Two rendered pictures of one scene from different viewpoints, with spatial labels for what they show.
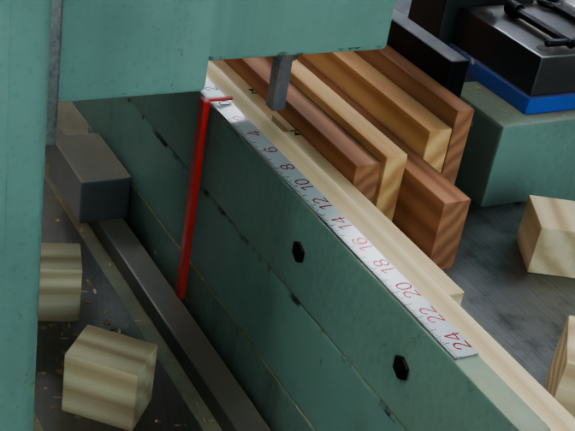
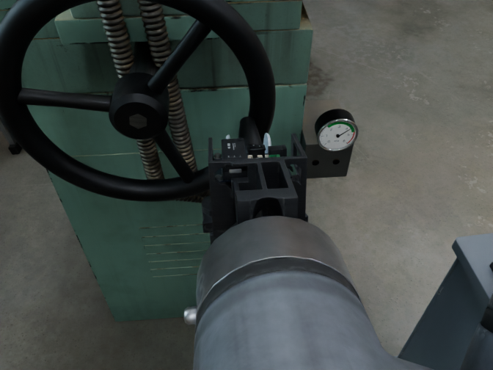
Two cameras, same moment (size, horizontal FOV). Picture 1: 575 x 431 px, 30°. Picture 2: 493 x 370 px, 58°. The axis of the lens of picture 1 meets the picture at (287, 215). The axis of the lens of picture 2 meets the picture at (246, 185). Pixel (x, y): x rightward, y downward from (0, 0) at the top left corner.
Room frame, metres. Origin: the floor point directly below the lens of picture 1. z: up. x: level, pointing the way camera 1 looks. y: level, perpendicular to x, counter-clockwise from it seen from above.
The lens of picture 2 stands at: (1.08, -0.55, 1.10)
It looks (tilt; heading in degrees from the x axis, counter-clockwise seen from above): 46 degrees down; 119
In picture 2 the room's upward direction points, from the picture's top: straight up
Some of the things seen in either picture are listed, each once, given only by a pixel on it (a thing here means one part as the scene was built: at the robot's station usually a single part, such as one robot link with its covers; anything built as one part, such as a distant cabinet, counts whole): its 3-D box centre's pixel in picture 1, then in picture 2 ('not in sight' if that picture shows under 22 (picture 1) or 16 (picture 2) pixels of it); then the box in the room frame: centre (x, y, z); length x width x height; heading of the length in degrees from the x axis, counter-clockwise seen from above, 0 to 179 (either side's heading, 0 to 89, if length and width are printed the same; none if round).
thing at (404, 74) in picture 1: (367, 97); not in sight; (0.67, -0.04, 0.94); 0.20 x 0.01 x 0.08; 34
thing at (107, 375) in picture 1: (109, 377); not in sight; (0.48, 0.08, 0.82); 0.04 x 0.03 x 0.04; 80
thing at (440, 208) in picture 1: (346, 143); not in sight; (0.63, -0.03, 0.92); 0.23 x 0.02 x 0.05; 34
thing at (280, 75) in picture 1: (281, 70); not in sight; (0.61, 0.02, 0.97); 0.01 x 0.01 x 0.05; 34
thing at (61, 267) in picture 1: (55, 281); not in sight; (0.56, 0.14, 0.82); 0.03 x 0.03 x 0.04; 17
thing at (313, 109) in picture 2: not in sight; (321, 139); (0.90, 0.05, 0.58); 0.12 x 0.08 x 0.08; 124
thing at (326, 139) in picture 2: not in sight; (334, 133); (0.94, -0.01, 0.65); 0.06 x 0.04 x 0.08; 34
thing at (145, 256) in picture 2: not in sight; (187, 144); (0.54, 0.12, 0.36); 0.58 x 0.45 x 0.71; 124
